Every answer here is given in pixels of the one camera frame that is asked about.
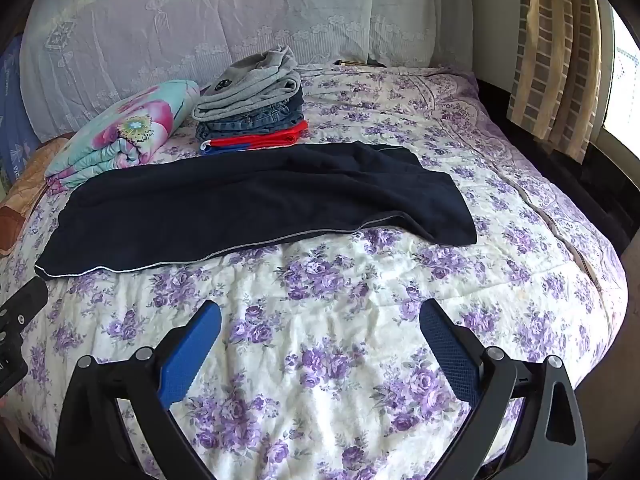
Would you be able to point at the bright window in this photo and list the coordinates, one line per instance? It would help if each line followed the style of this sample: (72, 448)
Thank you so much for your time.
(625, 85)

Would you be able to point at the purple floral bedspread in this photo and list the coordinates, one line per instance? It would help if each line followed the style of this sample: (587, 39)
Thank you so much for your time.
(325, 310)

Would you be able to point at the folded red and blue shorts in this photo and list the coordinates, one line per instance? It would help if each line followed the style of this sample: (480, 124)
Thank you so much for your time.
(270, 140)

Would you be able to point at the blue pillow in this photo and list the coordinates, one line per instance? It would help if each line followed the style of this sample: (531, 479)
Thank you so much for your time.
(15, 110)

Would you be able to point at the white lace headboard cover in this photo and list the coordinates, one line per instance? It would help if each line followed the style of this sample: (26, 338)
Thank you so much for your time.
(200, 20)

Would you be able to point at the folded denim jeans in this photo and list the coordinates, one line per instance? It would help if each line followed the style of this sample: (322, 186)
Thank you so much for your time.
(260, 117)

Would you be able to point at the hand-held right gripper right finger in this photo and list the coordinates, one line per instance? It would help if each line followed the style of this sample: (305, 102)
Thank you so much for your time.
(450, 350)

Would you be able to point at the folded floral blanket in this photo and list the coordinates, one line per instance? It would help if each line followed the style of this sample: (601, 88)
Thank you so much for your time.
(130, 130)

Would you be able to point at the orange brown cloth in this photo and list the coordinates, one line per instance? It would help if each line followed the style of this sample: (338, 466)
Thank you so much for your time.
(25, 185)

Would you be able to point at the navy blue pants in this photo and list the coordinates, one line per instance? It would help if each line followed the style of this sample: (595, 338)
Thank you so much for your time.
(250, 200)

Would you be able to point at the folded grey pants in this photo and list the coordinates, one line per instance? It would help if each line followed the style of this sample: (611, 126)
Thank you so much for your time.
(250, 90)

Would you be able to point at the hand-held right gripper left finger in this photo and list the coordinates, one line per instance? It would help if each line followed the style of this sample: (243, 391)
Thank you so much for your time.
(192, 350)

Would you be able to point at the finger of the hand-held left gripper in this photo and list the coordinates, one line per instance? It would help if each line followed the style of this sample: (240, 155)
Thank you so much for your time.
(25, 302)

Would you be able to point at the dark bed frame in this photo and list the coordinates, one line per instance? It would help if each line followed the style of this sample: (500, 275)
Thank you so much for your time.
(600, 200)

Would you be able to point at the brick pattern curtain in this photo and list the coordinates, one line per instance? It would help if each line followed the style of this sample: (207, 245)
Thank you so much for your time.
(550, 60)

